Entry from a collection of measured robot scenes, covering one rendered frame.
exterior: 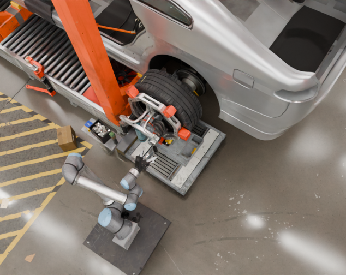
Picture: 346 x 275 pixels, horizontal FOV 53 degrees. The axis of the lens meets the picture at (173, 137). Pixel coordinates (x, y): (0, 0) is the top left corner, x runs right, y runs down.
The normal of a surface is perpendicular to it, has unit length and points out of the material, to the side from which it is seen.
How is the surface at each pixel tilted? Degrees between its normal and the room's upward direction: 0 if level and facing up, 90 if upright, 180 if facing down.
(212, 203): 0
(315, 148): 0
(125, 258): 0
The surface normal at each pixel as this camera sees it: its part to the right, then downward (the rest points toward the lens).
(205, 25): -0.44, 0.36
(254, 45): -0.09, -0.11
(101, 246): -0.07, -0.45
